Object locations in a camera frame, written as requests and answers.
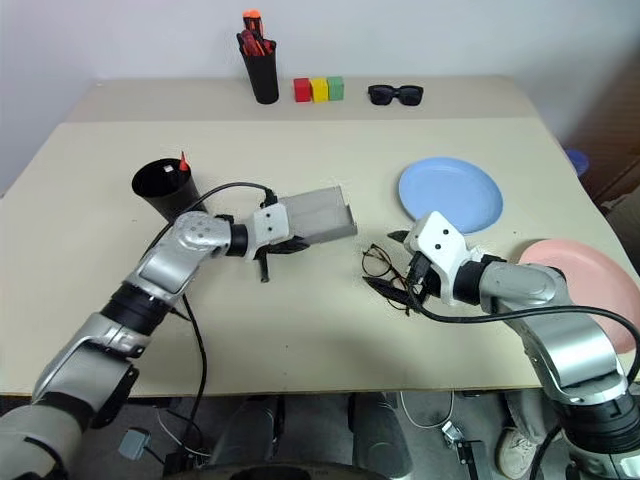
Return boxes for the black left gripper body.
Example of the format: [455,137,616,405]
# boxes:
[254,239,291,284]

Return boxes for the metal floor clamp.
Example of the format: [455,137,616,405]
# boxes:
[441,421,484,480]

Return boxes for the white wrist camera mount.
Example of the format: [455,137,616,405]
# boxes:
[403,210,474,306]
[248,203,293,262]

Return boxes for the blue round container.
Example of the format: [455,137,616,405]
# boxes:
[565,147,591,177]

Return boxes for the gray glasses case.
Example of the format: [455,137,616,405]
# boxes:
[276,185,359,247]

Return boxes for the red black tool bundle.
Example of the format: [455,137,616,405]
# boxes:
[237,29,277,57]

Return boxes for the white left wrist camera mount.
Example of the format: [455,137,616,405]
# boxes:
[248,203,293,262]

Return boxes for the short black cup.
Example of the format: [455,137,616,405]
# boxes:
[130,156,202,224]

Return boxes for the thin white floor cable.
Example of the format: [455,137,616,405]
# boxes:
[399,391,455,430]

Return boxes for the tall black cup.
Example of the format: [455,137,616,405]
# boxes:
[236,31,281,106]

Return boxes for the small gray floor box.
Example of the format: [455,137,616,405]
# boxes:
[118,428,152,461]

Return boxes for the pink plate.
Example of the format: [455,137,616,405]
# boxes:
[518,239,640,357]

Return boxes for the black sunglasses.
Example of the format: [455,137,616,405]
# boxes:
[367,84,426,108]

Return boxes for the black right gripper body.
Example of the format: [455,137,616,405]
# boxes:
[405,251,435,304]

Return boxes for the thin brown frame eyeglasses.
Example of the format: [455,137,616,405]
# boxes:
[360,243,409,292]

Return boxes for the gray trouser leg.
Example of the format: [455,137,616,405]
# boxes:
[501,391,552,442]

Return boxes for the brown wooden furniture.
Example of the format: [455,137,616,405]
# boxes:
[588,158,640,214]

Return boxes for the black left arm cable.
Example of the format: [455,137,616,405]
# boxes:
[143,182,279,454]

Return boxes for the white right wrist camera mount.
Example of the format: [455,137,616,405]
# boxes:
[403,210,474,306]

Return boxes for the gray rounded leg shape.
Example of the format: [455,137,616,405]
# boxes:
[209,394,284,469]
[348,393,413,479]

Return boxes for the blue plate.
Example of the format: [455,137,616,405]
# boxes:
[397,156,504,236]

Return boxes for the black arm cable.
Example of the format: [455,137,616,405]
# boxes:
[409,293,640,354]
[143,182,279,454]

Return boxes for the white sneaker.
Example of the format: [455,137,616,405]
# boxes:
[496,426,540,480]

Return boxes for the orange black handled screwdriver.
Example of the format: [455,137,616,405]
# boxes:
[242,8,267,42]

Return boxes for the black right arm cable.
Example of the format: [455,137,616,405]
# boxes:
[409,293,640,354]

